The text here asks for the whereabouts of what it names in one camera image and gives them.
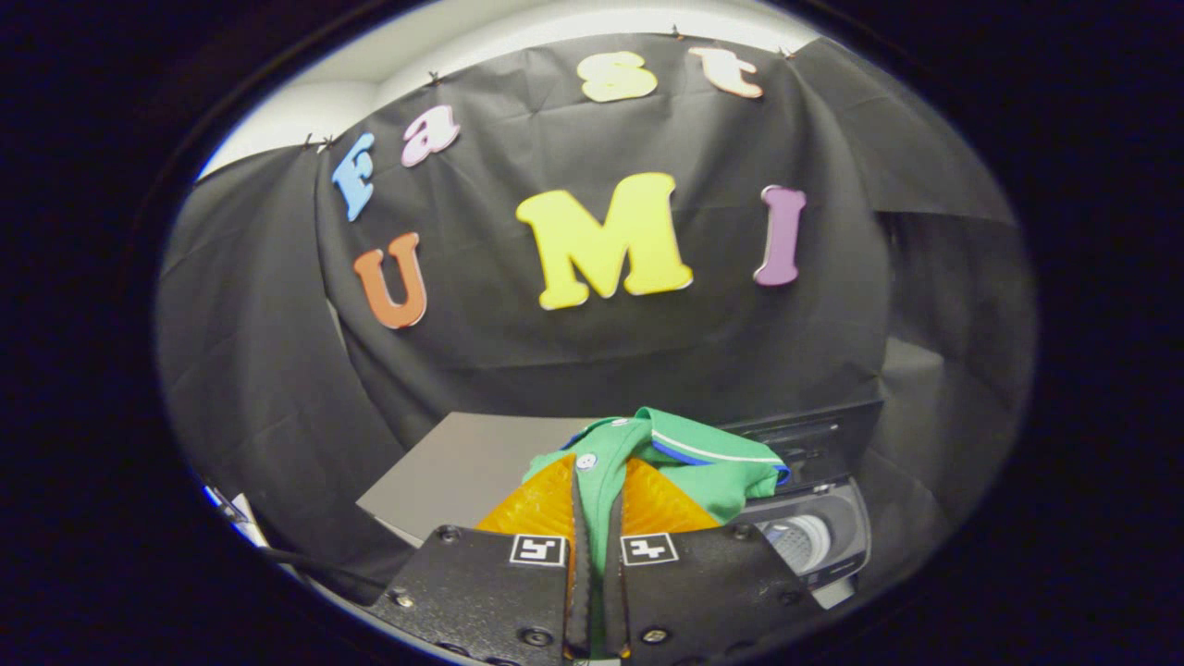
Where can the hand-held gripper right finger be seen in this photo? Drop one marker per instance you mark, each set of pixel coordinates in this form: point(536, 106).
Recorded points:
point(712, 592)

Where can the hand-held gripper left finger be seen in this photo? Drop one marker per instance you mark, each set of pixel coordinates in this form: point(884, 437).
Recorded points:
point(481, 592)

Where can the green polo shirt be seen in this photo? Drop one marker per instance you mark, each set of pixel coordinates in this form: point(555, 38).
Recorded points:
point(703, 472)

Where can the grey washing machine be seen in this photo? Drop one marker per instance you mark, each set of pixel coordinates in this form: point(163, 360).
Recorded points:
point(837, 536)

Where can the grey cabinet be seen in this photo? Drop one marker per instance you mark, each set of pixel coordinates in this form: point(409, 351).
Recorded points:
point(444, 472)

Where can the black backdrop cloth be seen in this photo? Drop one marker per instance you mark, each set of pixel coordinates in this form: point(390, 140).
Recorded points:
point(518, 351)

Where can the white object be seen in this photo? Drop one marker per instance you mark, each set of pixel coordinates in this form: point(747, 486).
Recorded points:
point(242, 518)

